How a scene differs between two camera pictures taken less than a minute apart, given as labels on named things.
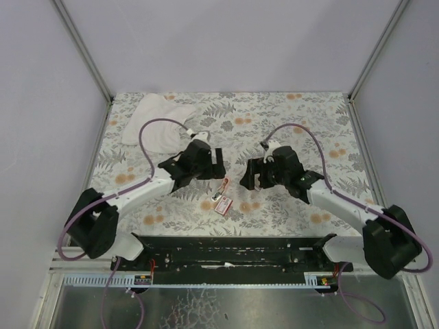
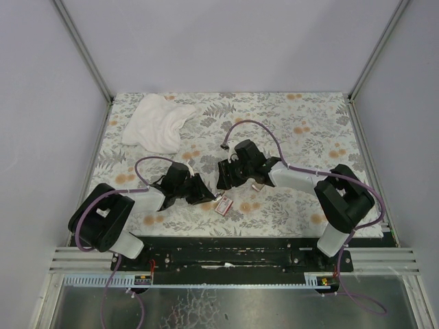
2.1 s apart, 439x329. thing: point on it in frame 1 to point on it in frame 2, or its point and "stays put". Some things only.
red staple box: x=223 y=205 stays put
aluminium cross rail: x=83 y=264 stays put
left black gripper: x=212 y=164 to x=193 y=188
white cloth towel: x=158 y=136 stays put
